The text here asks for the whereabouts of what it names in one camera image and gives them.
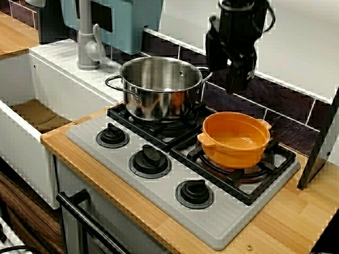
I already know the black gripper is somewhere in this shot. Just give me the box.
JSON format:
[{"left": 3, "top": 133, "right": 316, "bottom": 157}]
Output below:
[{"left": 205, "top": 15, "right": 259, "bottom": 94}]

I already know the orange plastic pot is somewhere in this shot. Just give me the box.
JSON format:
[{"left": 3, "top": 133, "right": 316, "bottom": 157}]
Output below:
[{"left": 197, "top": 111, "right": 273, "bottom": 170}]

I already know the stainless steel pot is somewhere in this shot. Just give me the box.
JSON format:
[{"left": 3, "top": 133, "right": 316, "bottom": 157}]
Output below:
[{"left": 105, "top": 56, "right": 213, "bottom": 123}]

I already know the black stove knob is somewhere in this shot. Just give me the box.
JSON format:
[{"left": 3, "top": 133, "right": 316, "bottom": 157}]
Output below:
[
  {"left": 128, "top": 144, "right": 170, "bottom": 179},
  {"left": 174, "top": 179, "right": 215, "bottom": 210},
  {"left": 95, "top": 123, "right": 130, "bottom": 149}
]

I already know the grey toy stove top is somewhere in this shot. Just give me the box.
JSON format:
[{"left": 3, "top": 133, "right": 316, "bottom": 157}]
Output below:
[{"left": 65, "top": 102, "right": 301, "bottom": 251}]

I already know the dark tile backsplash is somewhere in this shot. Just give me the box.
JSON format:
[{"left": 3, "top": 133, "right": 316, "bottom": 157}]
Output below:
[{"left": 105, "top": 31, "right": 322, "bottom": 159}]

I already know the white back panel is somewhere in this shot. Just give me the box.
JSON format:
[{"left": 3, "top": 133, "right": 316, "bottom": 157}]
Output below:
[{"left": 142, "top": 0, "right": 339, "bottom": 105}]

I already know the black burner grate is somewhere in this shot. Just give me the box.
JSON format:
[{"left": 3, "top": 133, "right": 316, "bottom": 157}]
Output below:
[
  {"left": 106, "top": 102, "right": 210, "bottom": 152},
  {"left": 170, "top": 137, "right": 298, "bottom": 206}
]

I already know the black side panel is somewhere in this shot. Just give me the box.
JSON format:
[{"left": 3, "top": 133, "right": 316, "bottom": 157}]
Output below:
[{"left": 296, "top": 87, "right": 339, "bottom": 190}]

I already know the teal box appliance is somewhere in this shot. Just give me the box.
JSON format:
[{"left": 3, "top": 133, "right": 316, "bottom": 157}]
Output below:
[{"left": 60, "top": 0, "right": 165, "bottom": 55}]

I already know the grey toy faucet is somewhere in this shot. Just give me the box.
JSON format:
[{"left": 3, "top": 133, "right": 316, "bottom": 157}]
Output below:
[{"left": 76, "top": 0, "right": 118, "bottom": 71}]

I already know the white toy sink basin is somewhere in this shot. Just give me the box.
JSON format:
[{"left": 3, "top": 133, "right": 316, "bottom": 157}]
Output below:
[{"left": 0, "top": 39, "right": 121, "bottom": 210}]

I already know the grey oven door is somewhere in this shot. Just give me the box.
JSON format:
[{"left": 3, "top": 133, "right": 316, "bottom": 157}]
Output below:
[{"left": 54, "top": 158, "right": 170, "bottom": 254}]

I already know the dark box behind faucet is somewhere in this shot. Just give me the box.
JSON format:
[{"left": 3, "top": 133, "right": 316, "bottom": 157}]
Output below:
[{"left": 38, "top": 7, "right": 80, "bottom": 44}]

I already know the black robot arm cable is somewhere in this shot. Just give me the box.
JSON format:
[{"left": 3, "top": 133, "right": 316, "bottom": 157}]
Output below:
[{"left": 251, "top": 0, "right": 276, "bottom": 37}]

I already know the black oven door handle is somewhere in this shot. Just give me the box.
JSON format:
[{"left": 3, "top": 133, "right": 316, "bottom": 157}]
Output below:
[{"left": 56, "top": 188, "right": 131, "bottom": 254}]

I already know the black floor cable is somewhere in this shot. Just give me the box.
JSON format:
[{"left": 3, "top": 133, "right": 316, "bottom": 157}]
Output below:
[{"left": 0, "top": 244, "right": 37, "bottom": 254}]

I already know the silver metal frame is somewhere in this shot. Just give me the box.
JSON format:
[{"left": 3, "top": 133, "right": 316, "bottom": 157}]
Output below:
[{"left": 0, "top": 215, "right": 26, "bottom": 254}]

